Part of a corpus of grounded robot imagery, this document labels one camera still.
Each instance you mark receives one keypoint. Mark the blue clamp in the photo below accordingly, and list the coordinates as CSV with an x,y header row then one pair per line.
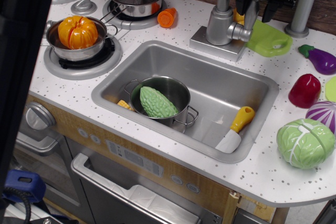
x,y
29,184

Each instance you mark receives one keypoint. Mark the steel pot on burner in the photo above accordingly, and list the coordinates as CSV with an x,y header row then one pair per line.
x,y
79,54

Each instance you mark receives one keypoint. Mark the grey support post right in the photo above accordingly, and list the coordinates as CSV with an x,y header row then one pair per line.
x,y
298,27

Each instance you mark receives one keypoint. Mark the light green toy piece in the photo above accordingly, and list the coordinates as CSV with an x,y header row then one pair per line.
x,y
330,89

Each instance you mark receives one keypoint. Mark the dark foreground pole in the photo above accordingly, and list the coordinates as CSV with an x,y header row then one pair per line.
x,y
22,26

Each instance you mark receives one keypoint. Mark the green cabbage toy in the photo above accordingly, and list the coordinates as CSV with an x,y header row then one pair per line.
x,y
305,143

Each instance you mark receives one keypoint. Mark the yellow toy behind faucet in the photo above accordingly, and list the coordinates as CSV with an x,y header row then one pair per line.
x,y
240,19

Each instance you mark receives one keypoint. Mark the silver dishwasher door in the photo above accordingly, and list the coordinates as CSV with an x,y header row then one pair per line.
x,y
116,194

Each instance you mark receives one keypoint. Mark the silver faucet lever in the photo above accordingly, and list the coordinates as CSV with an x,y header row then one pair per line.
x,y
244,32

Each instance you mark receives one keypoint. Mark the red bell pepper toy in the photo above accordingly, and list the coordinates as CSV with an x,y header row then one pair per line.
x,y
305,92

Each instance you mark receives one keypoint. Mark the orange carrot toy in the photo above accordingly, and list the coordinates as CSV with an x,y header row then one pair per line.
x,y
167,17

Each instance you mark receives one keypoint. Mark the steel pot in sink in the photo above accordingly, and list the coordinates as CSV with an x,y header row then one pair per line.
x,y
175,91

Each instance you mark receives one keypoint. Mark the green bitter melon toy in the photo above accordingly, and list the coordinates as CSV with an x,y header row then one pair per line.
x,y
155,104

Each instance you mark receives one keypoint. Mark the yellow corn toy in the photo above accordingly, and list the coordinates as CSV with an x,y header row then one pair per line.
x,y
125,105

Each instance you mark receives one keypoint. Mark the yellow handled toy knife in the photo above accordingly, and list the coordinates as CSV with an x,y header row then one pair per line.
x,y
232,139

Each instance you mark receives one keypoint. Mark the purple onion toy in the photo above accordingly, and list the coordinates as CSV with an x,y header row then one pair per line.
x,y
323,112

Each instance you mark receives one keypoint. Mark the silver stove knob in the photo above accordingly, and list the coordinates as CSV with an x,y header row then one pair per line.
x,y
83,7

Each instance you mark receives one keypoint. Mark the purple eggplant toy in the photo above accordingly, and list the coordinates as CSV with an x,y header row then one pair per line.
x,y
323,62

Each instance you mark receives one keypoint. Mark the green cutting board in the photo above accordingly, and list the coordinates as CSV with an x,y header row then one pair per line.
x,y
268,41

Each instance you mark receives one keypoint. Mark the silver toy faucet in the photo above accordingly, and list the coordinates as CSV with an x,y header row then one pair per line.
x,y
213,39

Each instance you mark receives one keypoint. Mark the back right stove burner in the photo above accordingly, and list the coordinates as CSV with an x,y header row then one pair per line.
x,y
122,21

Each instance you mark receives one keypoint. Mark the silver oven door handle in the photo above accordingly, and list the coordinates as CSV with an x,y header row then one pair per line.
x,y
45,147

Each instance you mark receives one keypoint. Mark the orange pumpkin toy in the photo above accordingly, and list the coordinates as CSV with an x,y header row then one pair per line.
x,y
77,32

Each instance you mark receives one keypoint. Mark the silver oven dial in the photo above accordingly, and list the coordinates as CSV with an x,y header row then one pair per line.
x,y
38,117

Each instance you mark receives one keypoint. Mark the front right stove burner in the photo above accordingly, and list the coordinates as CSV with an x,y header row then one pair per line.
x,y
104,61

